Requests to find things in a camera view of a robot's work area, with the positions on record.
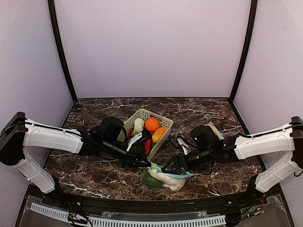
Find yellow orange mango toy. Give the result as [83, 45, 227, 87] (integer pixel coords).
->
[152, 127, 167, 143]

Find orange toy fruit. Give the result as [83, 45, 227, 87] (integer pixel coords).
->
[145, 117, 160, 132]

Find right black frame post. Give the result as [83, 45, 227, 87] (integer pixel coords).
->
[229, 0, 258, 103]

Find black frame post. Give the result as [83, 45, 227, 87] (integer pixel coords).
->
[229, 0, 258, 103]
[47, 0, 78, 103]

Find left black frame post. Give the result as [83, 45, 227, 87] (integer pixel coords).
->
[47, 0, 78, 103]

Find white slotted cable duct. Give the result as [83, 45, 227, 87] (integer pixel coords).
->
[30, 203, 226, 227]

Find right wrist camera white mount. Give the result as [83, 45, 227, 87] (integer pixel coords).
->
[168, 136, 191, 155]

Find dark green toy vegetable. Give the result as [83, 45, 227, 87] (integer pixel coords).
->
[142, 172, 164, 189]

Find clear zip bag blue zipper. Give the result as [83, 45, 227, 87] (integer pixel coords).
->
[205, 122, 225, 140]

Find red chili pepper toy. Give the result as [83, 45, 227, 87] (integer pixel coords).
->
[127, 136, 152, 157]

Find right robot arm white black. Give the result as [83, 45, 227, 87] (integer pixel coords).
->
[161, 116, 303, 194]

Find black front rail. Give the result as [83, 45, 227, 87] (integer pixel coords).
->
[31, 192, 267, 215]

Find beige perforated plastic basket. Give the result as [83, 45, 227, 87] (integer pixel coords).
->
[124, 108, 174, 159]

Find green white bok choy toy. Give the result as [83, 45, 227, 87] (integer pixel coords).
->
[131, 118, 145, 136]

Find spare clear zip bag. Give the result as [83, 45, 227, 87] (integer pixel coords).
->
[140, 162, 193, 192]

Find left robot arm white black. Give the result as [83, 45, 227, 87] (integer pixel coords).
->
[0, 112, 152, 194]

